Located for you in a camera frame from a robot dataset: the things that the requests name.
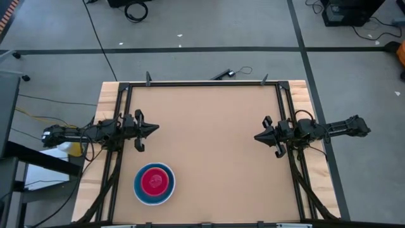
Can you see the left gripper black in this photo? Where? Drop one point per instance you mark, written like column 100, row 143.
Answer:
column 138, row 144

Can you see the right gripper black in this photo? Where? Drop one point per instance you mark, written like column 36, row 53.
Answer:
column 280, row 149

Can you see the small red plastic bowl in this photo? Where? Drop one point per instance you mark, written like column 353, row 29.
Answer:
column 155, row 181

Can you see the orange plastic bowl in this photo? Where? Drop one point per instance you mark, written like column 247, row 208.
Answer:
column 169, row 182

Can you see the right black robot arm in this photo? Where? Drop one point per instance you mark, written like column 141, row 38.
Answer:
column 335, row 128

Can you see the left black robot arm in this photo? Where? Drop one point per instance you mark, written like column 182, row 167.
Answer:
column 72, row 134

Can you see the grey table clamp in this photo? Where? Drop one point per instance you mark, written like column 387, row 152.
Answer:
column 148, row 79
column 264, row 79

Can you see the large white bowl blue interior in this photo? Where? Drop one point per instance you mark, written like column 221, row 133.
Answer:
column 139, row 187

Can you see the tan tabletop board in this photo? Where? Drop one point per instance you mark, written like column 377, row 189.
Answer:
column 205, row 158

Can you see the yellow and white bottle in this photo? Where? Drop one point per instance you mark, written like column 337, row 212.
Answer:
column 74, row 149

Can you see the white paper sheet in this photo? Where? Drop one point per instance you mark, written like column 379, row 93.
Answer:
column 44, row 174

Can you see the black side table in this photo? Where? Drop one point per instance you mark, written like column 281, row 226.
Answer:
column 38, row 160

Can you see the black caster wheel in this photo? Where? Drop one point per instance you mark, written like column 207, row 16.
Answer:
column 26, row 77
column 16, row 55

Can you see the grey cabinet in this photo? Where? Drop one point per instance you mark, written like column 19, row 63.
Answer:
column 8, row 114

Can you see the black equipment case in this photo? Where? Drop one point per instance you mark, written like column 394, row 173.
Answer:
column 348, row 12

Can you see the orange round object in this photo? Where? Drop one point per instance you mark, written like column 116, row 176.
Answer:
column 402, row 54

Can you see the orange black striped barrier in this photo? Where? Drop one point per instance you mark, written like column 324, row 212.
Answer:
column 8, row 14

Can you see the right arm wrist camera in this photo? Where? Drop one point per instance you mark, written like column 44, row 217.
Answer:
column 283, row 126

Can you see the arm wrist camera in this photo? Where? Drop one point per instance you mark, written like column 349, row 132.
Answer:
column 128, row 120
column 283, row 126

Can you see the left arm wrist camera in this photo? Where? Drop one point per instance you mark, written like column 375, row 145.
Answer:
column 128, row 120

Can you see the black aluminium table frame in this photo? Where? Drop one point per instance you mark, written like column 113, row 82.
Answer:
column 202, row 84

